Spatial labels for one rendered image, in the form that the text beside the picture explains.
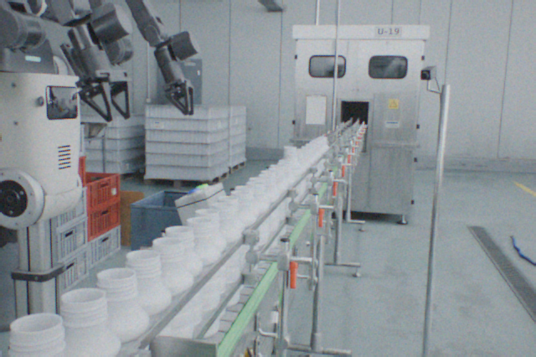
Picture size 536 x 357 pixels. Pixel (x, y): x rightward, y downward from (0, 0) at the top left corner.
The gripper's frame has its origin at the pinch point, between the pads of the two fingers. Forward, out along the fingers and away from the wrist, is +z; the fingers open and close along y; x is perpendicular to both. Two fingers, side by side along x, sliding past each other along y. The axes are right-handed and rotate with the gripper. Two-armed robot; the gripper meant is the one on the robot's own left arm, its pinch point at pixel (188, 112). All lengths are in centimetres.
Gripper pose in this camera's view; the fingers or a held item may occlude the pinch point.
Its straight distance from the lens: 163.7
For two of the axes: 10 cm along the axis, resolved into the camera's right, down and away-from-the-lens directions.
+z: 3.7, 9.3, 0.8
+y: 0.8, -1.2, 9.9
